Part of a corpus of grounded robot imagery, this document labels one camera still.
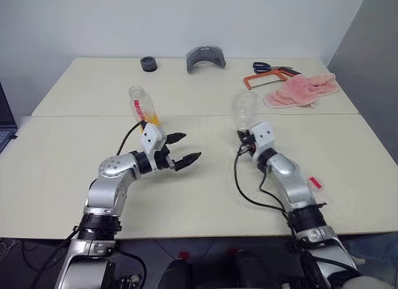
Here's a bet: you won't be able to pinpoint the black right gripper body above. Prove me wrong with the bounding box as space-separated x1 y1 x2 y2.
239 135 257 155

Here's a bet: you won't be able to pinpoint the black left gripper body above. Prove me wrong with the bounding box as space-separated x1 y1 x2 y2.
154 144 177 172

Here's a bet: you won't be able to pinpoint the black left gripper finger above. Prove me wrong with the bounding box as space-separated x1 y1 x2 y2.
173 151 203 172
166 132 188 145

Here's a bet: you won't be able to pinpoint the clear plastic bottle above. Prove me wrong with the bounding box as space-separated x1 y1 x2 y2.
234 90 261 132

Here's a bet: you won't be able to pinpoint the clear bottle with orange contents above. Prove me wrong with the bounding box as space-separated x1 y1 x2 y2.
127 86 163 129

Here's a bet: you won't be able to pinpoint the orange hacksaw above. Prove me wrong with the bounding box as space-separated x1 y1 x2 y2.
243 68 289 90

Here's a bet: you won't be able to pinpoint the pink fluffy slippers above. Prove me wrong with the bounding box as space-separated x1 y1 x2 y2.
264 73 340 110

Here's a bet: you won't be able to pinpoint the black round tape roll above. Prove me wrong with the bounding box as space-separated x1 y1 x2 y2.
139 56 159 73

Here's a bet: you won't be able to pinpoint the grey curved plastic shell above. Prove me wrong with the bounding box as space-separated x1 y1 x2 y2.
185 45 227 75

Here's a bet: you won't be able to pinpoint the dark rounded shape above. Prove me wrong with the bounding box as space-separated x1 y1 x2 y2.
164 259 194 289

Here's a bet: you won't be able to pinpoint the dark laptop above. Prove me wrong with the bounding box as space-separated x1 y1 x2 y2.
0 81 20 154

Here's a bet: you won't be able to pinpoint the bystander leg in jeans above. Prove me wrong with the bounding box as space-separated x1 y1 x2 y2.
346 234 398 267

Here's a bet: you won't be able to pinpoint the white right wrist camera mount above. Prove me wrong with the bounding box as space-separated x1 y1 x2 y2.
249 121 277 163

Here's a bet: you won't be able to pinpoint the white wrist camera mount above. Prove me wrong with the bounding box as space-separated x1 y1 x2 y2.
139 122 167 161
249 121 277 163

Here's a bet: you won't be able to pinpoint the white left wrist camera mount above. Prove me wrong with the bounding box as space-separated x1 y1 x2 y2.
139 122 167 161

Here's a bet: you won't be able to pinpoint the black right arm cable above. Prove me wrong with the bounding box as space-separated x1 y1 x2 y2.
233 145 293 215

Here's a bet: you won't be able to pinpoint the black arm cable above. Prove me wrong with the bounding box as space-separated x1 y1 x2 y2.
116 121 147 157
233 145 293 215

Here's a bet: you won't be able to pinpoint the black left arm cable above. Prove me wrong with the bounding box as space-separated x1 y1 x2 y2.
116 121 147 157

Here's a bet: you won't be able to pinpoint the blue-handled scissors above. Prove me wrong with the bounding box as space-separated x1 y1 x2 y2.
252 62 302 76

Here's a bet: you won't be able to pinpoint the black floor cable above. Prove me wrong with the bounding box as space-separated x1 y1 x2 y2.
19 239 76 272

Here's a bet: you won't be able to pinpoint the white floor cable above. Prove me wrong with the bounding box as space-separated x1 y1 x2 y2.
0 237 20 262

